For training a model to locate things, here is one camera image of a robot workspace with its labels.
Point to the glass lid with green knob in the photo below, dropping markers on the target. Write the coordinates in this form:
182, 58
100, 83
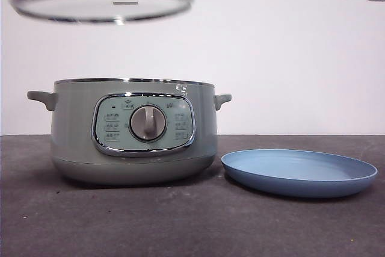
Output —
75, 5

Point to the pale green electric steamer pot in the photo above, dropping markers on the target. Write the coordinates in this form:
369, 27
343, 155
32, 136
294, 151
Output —
75, 124

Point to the blue round plate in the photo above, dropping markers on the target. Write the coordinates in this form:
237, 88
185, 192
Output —
300, 178

